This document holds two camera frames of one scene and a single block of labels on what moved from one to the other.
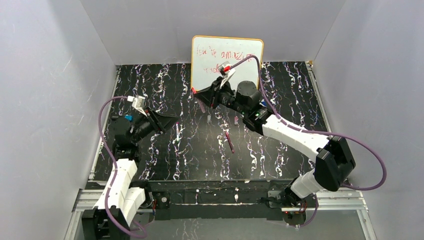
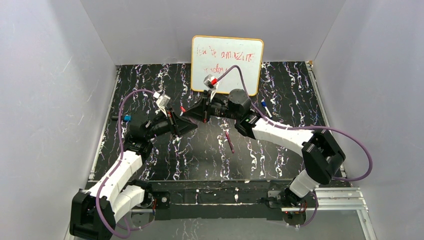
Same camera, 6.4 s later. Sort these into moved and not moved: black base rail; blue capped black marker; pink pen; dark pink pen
Moved: pink pen
Not moved: dark pink pen; blue capped black marker; black base rail
